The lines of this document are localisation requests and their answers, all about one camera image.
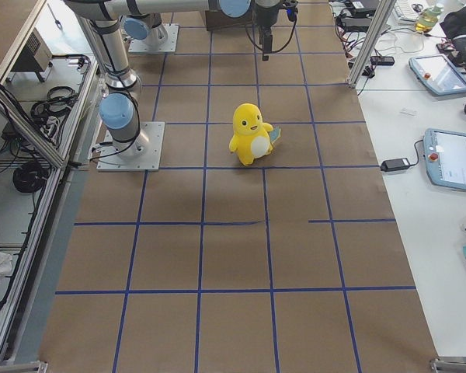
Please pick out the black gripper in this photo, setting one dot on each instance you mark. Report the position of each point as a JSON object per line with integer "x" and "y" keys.
{"x": 266, "y": 15}

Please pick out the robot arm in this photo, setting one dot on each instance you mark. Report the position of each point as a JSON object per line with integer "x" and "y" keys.
{"x": 105, "y": 36}
{"x": 147, "y": 28}

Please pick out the yellow plush toy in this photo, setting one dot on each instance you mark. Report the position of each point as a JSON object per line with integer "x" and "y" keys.
{"x": 251, "y": 135}

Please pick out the yellow liquid bottle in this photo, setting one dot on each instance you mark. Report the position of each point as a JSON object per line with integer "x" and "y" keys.
{"x": 428, "y": 18}

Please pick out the upper teach pendant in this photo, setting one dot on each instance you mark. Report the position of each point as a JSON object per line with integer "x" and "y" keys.
{"x": 438, "y": 74}

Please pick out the teach pendant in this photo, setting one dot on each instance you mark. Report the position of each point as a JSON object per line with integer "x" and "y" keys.
{"x": 438, "y": 74}
{"x": 445, "y": 158}

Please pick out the black power adapter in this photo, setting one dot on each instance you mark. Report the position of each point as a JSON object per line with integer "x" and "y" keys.
{"x": 393, "y": 165}

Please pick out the lower teach pendant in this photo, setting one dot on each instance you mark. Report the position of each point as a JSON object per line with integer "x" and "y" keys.
{"x": 445, "y": 158}

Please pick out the grey electronics box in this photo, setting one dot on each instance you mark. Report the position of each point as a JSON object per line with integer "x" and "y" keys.
{"x": 35, "y": 57}

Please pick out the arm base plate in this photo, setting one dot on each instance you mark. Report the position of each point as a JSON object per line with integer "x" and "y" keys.
{"x": 143, "y": 154}
{"x": 140, "y": 47}

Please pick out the aluminium frame post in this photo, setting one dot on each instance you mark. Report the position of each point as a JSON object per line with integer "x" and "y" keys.
{"x": 377, "y": 24}

